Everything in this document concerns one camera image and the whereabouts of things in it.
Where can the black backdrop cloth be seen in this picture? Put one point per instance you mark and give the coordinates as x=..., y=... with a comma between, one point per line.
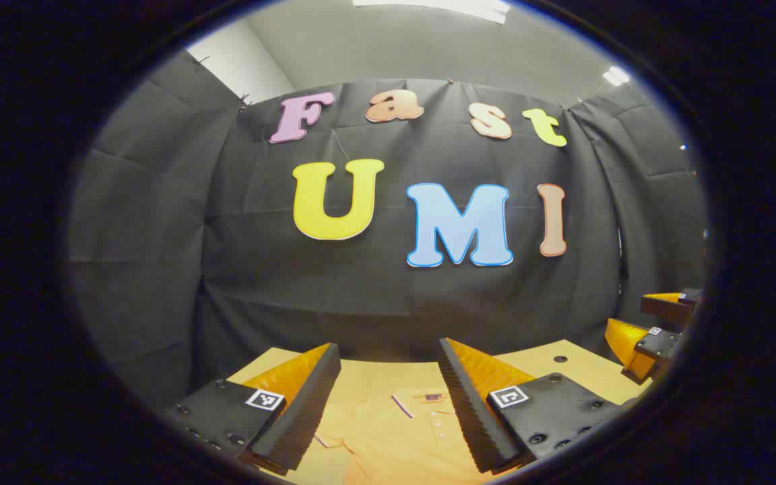
x=260, y=269

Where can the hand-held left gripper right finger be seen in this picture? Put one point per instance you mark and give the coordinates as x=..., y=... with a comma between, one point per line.
x=472, y=411

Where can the orange T-shirt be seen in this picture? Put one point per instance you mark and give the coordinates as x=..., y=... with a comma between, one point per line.
x=388, y=438

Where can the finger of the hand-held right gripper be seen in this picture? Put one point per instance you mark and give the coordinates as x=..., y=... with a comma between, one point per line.
x=664, y=306
x=657, y=347

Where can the ceiling light panel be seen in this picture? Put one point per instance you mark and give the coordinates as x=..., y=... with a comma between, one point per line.
x=616, y=75

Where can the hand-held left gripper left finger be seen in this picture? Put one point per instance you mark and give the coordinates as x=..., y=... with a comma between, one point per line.
x=304, y=404

